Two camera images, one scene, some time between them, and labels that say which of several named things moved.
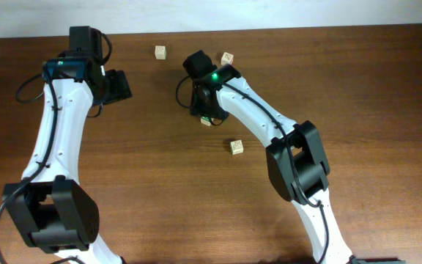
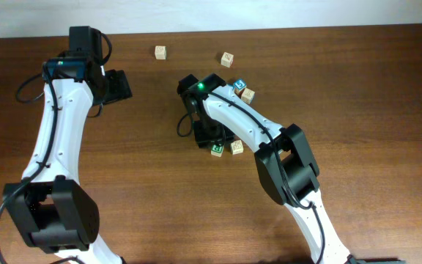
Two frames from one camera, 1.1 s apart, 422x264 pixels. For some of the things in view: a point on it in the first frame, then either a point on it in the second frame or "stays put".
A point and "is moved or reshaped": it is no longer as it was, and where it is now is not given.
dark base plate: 377,261 stays put
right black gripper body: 200,106 → 209,130
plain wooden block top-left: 160,52 stays put
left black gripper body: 117,88 stays put
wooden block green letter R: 206,120 is moved or reshaped
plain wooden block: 237,147 stays put
